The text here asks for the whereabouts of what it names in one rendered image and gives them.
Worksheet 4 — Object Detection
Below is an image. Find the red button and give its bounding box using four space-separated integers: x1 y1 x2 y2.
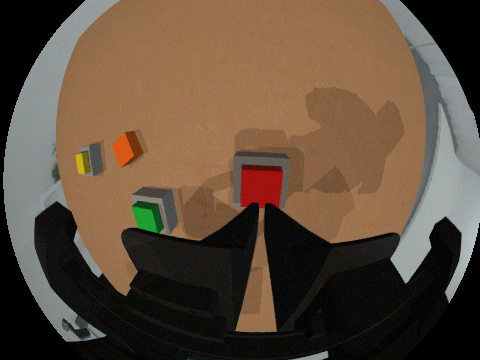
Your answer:
233 152 291 209

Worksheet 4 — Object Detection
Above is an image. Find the orange block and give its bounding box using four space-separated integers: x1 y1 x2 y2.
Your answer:
112 131 144 167

